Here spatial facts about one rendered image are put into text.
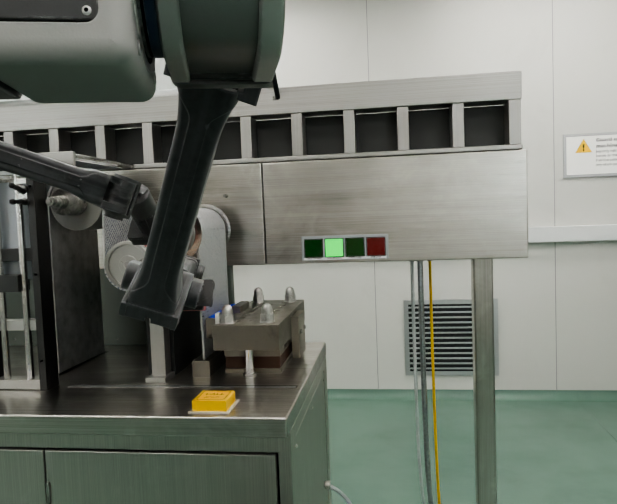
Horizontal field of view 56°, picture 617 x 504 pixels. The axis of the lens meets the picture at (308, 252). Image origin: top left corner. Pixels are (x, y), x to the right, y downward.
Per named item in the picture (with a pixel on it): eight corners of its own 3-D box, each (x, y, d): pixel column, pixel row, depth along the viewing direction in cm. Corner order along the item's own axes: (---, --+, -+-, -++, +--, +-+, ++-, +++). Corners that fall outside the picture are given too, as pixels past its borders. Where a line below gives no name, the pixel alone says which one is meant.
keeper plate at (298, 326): (292, 358, 153) (290, 316, 152) (298, 349, 162) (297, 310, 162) (301, 358, 152) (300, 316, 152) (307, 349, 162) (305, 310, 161)
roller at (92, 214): (51, 231, 147) (48, 175, 146) (100, 228, 172) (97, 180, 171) (104, 229, 145) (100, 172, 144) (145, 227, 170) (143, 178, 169)
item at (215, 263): (200, 330, 143) (196, 255, 141) (227, 314, 166) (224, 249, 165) (202, 330, 143) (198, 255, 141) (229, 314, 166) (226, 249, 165)
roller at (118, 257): (106, 290, 145) (103, 241, 144) (148, 278, 170) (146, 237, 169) (152, 289, 143) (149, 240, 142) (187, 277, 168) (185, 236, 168)
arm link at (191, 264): (204, 278, 83) (129, 256, 81) (192, 316, 83) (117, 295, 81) (210, 261, 126) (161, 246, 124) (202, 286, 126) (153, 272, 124)
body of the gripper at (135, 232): (174, 241, 128) (163, 220, 123) (129, 243, 130) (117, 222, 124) (179, 218, 132) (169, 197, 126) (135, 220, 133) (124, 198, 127)
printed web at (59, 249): (57, 373, 149) (44, 173, 146) (102, 351, 172) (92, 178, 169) (204, 373, 143) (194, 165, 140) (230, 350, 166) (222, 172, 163)
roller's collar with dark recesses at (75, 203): (51, 215, 140) (49, 189, 140) (64, 215, 146) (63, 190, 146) (75, 214, 139) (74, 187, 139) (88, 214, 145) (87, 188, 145)
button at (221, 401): (192, 412, 116) (191, 400, 115) (203, 401, 123) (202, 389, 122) (226, 412, 115) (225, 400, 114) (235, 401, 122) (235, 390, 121)
